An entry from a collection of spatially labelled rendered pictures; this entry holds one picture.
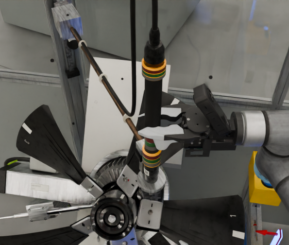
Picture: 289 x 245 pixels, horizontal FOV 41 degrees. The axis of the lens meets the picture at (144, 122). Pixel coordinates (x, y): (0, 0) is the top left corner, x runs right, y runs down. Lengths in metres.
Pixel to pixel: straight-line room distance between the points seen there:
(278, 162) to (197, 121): 0.21
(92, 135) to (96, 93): 0.14
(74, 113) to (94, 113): 0.42
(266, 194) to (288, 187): 0.49
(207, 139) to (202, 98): 0.10
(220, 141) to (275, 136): 0.11
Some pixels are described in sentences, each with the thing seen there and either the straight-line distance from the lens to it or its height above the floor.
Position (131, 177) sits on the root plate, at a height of 1.26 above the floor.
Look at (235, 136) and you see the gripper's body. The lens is 0.82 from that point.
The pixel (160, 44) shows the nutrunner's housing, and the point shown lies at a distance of 0.66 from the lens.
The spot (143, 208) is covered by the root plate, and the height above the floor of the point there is 1.19.
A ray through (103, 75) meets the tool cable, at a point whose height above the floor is 1.46.
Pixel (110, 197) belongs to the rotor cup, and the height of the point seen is 1.27.
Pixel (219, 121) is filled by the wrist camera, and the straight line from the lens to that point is 0.77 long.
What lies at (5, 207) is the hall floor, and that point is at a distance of 2.63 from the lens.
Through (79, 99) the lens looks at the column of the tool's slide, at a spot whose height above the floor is 1.02.
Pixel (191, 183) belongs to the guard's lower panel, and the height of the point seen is 0.34.
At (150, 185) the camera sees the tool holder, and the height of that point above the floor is 1.36.
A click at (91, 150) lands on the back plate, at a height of 1.13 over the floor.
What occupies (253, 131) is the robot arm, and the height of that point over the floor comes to 1.56.
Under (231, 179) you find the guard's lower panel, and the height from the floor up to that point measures 0.43.
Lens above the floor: 2.14
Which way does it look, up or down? 47 degrees down
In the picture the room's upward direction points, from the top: straight up
